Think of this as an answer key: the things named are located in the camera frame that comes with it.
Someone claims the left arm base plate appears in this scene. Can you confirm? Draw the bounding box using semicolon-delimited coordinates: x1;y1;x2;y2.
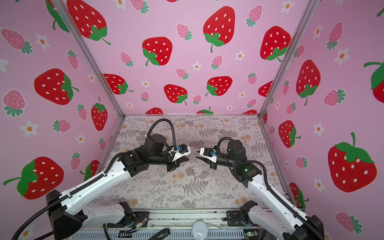
116;211;150;228

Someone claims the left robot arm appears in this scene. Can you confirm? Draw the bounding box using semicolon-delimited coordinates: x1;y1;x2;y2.
12;119;192;240

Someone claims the black handle at front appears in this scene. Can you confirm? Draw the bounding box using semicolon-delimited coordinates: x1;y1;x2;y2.
149;228;171;240

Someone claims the aluminium front rail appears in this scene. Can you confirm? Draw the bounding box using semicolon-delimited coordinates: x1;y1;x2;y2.
64;208;310;240

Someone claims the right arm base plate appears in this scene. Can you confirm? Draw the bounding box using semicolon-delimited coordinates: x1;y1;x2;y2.
224;210;257;227

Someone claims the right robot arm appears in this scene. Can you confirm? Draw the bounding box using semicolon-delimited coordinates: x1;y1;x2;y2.
197;137;325;240

